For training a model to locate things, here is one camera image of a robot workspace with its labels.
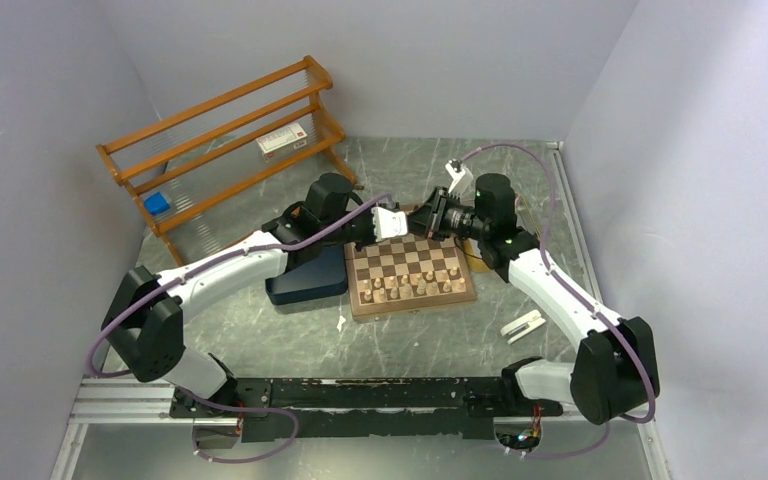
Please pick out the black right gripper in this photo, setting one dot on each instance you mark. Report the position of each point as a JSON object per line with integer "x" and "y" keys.
{"x": 426, "y": 220}

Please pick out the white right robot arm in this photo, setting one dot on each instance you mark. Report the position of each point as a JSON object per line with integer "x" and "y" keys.
{"x": 615, "y": 367}

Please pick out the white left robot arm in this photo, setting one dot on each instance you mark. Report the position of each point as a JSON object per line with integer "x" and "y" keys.
{"x": 145, "y": 322}

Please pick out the wooden chess board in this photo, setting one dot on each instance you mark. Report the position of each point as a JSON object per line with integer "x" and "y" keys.
{"x": 407, "y": 254}

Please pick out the light chess pieces row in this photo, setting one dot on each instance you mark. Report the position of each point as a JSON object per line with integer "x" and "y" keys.
{"x": 444, "y": 285}

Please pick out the blue metal tin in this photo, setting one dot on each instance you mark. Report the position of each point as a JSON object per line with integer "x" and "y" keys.
{"x": 323, "y": 277}

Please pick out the white red box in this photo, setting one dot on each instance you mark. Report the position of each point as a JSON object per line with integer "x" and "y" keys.
{"x": 282, "y": 142}

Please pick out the orange wooden rack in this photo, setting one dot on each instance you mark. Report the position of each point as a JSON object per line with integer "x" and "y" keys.
{"x": 205, "y": 158}

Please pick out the blue small object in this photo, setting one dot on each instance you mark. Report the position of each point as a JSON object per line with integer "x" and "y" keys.
{"x": 156, "y": 204}

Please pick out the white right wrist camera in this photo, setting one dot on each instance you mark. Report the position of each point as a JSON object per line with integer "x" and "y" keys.
{"x": 461, "y": 177}

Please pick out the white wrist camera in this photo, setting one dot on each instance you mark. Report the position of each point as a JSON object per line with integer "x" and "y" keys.
{"x": 461, "y": 177}
{"x": 389, "y": 224}

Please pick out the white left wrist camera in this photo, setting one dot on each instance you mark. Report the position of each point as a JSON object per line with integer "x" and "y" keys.
{"x": 389, "y": 224}

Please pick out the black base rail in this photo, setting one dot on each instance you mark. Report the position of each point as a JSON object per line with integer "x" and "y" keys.
{"x": 275, "y": 409}

